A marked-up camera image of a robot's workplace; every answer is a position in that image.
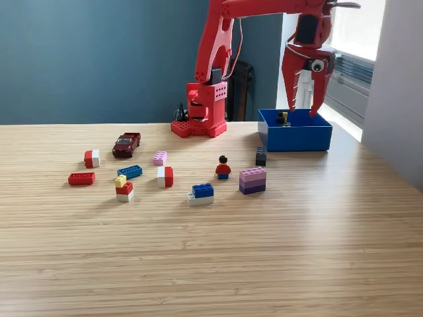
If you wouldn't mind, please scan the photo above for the dark red toy car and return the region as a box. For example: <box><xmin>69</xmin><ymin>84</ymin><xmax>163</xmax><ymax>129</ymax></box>
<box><xmin>111</xmin><ymin>132</ymin><xmax>142</xmax><ymax>159</ymax></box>

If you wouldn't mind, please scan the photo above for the flat blue brick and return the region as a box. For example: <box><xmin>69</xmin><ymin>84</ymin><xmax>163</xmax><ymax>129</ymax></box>
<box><xmin>116</xmin><ymin>164</ymin><xmax>143</xmax><ymax>180</ymax></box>

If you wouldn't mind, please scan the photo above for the small red white brick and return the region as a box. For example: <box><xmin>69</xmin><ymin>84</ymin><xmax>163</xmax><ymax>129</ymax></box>
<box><xmin>83</xmin><ymin>149</ymin><xmax>101</xmax><ymax>168</ymax></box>

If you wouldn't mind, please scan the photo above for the blue white brick stack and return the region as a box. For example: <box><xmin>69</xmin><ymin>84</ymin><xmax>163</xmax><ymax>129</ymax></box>
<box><xmin>186</xmin><ymin>183</ymin><xmax>215</xmax><ymax>207</ymax></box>

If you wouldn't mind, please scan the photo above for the black brick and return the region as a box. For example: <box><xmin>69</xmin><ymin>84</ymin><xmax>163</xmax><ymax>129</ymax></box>
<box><xmin>254</xmin><ymin>146</ymin><xmax>268</xmax><ymax>167</ymax></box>

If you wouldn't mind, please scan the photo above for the grey vent grille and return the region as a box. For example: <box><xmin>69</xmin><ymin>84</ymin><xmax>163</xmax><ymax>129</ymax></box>
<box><xmin>332</xmin><ymin>49</ymin><xmax>375</xmax><ymax>87</ymax></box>

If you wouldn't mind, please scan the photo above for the white window frame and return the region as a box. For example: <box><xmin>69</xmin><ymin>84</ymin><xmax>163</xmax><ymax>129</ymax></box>
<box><xmin>327</xmin><ymin>0</ymin><xmax>387</xmax><ymax>62</ymax></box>

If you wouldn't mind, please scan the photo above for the tall red white brick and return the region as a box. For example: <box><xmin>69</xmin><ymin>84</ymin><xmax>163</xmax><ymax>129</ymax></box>
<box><xmin>157</xmin><ymin>166</ymin><xmax>174</xmax><ymax>189</ymax></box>

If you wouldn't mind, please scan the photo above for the dark folded chair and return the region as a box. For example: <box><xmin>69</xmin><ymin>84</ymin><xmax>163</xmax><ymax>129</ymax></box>
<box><xmin>226</xmin><ymin>58</ymin><xmax>256</xmax><ymax>122</ymax></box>

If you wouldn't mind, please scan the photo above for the toy figure red shirt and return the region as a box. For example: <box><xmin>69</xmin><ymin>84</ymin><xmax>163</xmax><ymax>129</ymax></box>
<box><xmin>215</xmin><ymin>155</ymin><xmax>233</xmax><ymax>180</ymax></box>

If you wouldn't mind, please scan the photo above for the blue plastic bin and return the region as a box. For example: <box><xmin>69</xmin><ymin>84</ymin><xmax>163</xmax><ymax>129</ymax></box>
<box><xmin>257</xmin><ymin>108</ymin><xmax>333</xmax><ymax>153</ymax></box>

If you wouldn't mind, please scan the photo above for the yellow red white brick stack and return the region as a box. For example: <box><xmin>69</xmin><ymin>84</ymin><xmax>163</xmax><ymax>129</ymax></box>
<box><xmin>114</xmin><ymin>174</ymin><xmax>135</xmax><ymax>203</ymax></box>

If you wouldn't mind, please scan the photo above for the pink purple brick stack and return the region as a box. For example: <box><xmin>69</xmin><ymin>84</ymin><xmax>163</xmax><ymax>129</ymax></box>
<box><xmin>239</xmin><ymin>166</ymin><xmax>267</xmax><ymax>195</ymax></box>

